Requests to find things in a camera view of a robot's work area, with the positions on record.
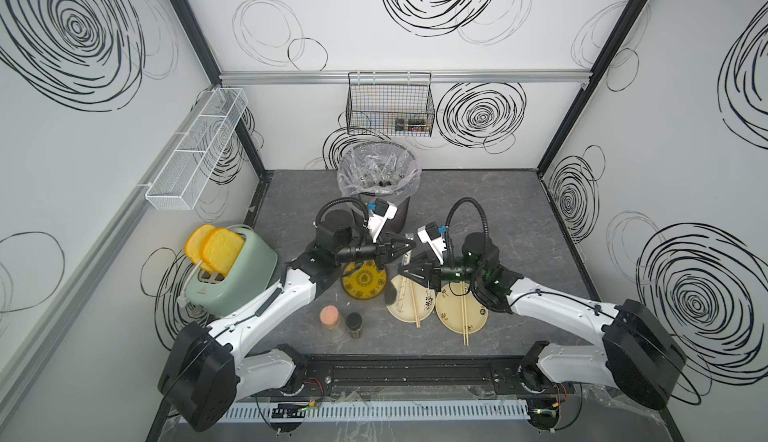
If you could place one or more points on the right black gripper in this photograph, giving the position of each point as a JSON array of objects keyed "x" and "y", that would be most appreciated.
[{"x": 429, "y": 270}]

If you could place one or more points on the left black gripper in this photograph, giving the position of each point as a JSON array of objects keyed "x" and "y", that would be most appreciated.
[{"x": 385, "y": 254}]

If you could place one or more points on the bamboo chopsticks pair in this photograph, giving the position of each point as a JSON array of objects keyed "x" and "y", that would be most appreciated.
[{"x": 464, "y": 322}]

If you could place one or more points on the chopsticks green tip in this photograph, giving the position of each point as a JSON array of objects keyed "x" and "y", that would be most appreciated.
[{"x": 415, "y": 304}]

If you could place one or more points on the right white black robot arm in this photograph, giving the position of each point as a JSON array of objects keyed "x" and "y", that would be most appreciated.
[{"x": 625, "y": 346}]

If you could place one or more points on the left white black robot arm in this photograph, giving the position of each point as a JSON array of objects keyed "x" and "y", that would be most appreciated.
[{"x": 211, "y": 367}]

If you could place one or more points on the black mesh trash bin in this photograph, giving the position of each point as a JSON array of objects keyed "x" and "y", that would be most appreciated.
[{"x": 397, "y": 223}]

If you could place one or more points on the yellow patterned plate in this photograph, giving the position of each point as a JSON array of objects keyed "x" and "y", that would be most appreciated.
[{"x": 363, "y": 280}]

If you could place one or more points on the cream plate with flower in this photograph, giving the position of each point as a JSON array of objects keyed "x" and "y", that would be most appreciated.
[{"x": 397, "y": 299}]

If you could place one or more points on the cream plate red black marks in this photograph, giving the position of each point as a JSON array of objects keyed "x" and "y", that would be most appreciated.
[{"x": 448, "y": 308}]

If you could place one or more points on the clear plastic bin liner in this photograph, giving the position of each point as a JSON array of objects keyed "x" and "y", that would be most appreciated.
[{"x": 379, "y": 169}]

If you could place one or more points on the black lid spice bottle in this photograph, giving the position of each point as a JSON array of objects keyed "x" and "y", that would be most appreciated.
[{"x": 354, "y": 323}]

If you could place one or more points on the pink lid jar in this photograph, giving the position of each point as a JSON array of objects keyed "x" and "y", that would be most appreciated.
[{"x": 332, "y": 322}]

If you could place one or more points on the right yellow toast slice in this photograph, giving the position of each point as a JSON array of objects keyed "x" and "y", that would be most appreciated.
[{"x": 220, "y": 250}]

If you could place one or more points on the yellow toast slice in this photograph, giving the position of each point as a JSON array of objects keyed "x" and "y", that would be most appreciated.
[
  {"x": 220, "y": 250},
  {"x": 194, "y": 244}
]

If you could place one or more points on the mint green toaster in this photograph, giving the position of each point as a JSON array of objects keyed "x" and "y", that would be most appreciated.
[{"x": 221, "y": 295}]

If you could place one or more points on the left yellow toast slice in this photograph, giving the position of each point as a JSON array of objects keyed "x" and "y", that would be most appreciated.
[{"x": 194, "y": 244}]

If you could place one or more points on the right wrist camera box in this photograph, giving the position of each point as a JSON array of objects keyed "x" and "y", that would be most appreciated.
[{"x": 433, "y": 235}]

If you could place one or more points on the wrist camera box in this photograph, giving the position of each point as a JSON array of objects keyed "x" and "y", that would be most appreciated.
[
  {"x": 379, "y": 213},
  {"x": 433, "y": 235}
]

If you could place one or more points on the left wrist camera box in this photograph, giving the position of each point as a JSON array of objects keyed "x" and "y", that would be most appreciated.
[{"x": 379, "y": 213}]

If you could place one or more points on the items in wire basket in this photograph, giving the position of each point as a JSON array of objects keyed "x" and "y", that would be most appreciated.
[{"x": 408, "y": 125}]

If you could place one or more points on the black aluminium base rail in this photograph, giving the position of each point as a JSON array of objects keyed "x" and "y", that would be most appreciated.
[{"x": 319, "y": 374}]

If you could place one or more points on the black wire wall basket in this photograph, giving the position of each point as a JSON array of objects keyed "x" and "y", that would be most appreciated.
[{"x": 376, "y": 99}]

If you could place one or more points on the white slotted cable duct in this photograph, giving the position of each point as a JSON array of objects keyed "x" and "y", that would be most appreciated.
[{"x": 377, "y": 411}]

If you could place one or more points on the white wire wall shelf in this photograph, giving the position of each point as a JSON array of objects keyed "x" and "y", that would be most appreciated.
[{"x": 206, "y": 153}]

